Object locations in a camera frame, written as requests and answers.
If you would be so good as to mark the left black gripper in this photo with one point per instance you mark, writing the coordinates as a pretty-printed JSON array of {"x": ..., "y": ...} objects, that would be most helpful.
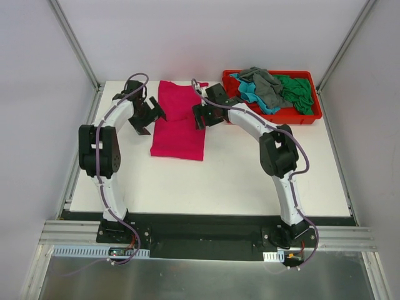
[{"x": 145, "y": 117}]

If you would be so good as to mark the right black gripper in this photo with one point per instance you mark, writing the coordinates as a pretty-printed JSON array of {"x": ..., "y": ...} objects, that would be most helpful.
[{"x": 202, "y": 113}]

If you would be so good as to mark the magenta t shirt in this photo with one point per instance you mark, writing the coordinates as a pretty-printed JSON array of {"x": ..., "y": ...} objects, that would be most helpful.
[{"x": 177, "y": 135}]

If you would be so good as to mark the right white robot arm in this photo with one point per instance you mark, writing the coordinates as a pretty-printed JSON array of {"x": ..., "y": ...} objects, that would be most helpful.
[{"x": 277, "y": 151}]

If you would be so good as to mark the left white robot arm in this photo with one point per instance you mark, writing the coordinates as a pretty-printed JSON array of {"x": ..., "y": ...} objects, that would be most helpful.
[{"x": 98, "y": 147}]

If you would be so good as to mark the red t shirt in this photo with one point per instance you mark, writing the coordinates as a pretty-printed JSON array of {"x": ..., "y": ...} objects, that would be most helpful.
[{"x": 231, "y": 87}]

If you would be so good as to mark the teal t shirt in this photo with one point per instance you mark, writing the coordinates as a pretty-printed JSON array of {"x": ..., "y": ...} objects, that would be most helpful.
[{"x": 247, "y": 91}]

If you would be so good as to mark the grey t shirt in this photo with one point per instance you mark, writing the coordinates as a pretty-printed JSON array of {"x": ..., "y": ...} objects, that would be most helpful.
[{"x": 266, "y": 87}]

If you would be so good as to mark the red plastic bin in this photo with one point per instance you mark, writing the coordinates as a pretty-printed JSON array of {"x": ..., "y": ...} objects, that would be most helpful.
[{"x": 289, "y": 115}]

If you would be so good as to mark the green t shirt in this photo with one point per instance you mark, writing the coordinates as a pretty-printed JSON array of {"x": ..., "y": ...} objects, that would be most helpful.
[{"x": 298, "y": 92}]

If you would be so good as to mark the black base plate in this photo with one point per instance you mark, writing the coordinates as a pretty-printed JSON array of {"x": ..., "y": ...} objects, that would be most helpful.
[{"x": 201, "y": 237}]

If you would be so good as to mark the left aluminium frame post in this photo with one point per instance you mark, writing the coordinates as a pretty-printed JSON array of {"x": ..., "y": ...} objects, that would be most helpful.
[{"x": 68, "y": 31}]

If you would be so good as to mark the aluminium frame post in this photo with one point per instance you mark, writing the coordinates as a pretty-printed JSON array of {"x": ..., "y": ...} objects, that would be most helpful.
[
  {"x": 68, "y": 31},
  {"x": 358, "y": 23}
]

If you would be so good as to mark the left white cable duct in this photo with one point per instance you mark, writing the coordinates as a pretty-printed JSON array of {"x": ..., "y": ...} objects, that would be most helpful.
[{"x": 99, "y": 252}]

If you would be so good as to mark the white cable duct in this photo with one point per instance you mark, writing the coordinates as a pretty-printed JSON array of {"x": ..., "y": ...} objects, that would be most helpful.
[
  {"x": 99, "y": 252},
  {"x": 274, "y": 257}
]

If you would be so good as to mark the right white cable duct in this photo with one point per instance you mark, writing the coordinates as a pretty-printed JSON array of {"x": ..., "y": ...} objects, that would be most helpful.
[{"x": 274, "y": 257}]

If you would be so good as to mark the right aluminium frame post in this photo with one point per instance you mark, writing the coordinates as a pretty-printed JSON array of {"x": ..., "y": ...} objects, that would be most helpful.
[{"x": 358, "y": 23}]

